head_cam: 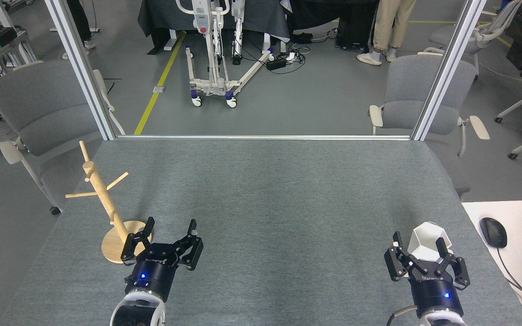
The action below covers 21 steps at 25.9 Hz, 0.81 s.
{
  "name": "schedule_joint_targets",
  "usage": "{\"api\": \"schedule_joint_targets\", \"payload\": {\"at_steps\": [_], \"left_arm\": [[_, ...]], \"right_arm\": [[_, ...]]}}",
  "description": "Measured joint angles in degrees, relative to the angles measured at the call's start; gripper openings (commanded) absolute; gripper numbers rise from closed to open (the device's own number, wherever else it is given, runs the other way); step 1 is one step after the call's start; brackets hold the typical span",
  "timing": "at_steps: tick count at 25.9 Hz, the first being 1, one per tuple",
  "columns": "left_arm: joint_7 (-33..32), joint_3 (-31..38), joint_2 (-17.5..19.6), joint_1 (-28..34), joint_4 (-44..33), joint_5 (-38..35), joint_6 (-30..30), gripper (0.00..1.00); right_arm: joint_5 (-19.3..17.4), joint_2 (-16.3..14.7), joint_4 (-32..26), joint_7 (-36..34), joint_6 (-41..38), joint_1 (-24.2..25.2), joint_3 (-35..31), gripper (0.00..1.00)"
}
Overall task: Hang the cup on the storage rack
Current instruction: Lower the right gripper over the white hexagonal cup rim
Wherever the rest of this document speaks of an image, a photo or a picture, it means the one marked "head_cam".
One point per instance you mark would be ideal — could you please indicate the grey chair with cream armrests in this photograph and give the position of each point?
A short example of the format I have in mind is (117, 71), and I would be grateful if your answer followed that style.
(406, 90)
(39, 108)

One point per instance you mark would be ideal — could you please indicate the person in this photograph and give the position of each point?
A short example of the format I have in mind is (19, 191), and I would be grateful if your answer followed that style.
(77, 18)
(388, 22)

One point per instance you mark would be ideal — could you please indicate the table with dark cloth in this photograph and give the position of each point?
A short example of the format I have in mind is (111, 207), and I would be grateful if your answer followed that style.
(161, 18)

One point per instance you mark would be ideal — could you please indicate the wooden cup rack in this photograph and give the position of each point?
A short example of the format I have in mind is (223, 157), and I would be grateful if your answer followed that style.
(100, 190)

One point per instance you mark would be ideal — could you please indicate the white hexagonal cup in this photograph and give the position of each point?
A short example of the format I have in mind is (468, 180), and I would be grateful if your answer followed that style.
(426, 240)

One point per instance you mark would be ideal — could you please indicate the metal floor plate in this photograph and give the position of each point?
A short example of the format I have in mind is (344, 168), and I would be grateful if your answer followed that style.
(159, 89)

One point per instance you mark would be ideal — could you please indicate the black case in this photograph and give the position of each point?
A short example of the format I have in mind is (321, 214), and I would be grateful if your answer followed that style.
(356, 31)

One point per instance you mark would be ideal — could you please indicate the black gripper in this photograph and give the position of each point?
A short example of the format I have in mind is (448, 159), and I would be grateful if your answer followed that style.
(435, 292)
(154, 271)

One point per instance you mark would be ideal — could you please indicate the white stand on wheels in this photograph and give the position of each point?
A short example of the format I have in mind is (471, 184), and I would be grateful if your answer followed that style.
(202, 18)

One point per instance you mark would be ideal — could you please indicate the silver frame crossbar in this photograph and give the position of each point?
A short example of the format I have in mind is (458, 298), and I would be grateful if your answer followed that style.
(261, 137)

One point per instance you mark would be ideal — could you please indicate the black power adapter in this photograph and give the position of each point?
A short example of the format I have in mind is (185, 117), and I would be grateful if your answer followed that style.
(276, 64)

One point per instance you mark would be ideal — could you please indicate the black computer mouse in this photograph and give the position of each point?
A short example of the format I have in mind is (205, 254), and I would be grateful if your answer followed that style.
(493, 232)

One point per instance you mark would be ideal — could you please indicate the silver frame post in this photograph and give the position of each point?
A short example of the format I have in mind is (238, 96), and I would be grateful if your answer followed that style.
(82, 68)
(448, 68)

